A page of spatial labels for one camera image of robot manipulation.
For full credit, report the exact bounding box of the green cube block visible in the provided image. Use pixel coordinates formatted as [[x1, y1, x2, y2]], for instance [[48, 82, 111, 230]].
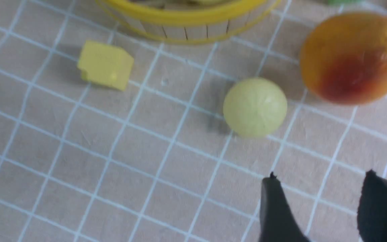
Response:
[[326, 0, 362, 6]]

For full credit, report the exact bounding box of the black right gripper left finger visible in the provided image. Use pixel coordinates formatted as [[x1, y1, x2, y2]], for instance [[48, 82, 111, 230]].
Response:
[[259, 172, 310, 242]]

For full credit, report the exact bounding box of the pale yellow bun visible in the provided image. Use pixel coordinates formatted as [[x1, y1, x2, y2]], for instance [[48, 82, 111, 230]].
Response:
[[222, 78, 288, 138]]

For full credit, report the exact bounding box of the yellow rimmed bamboo steamer tray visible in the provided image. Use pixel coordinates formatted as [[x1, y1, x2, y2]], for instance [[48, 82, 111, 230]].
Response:
[[96, 0, 281, 45]]

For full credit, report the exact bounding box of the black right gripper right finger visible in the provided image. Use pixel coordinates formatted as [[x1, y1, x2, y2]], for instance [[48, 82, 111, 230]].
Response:
[[357, 170, 387, 242]]

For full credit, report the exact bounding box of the yellow cube block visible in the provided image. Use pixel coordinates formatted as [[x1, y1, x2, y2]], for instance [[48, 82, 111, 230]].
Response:
[[77, 40, 135, 91]]

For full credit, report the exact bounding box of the checkered beige tablecloth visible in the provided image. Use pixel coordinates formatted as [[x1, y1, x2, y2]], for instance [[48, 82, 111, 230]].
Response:
[[0, 0, 387, 242]]

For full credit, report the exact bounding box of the orange toy pear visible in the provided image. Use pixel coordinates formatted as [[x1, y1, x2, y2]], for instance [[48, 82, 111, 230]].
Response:
[[299, 12, 387, 106]]

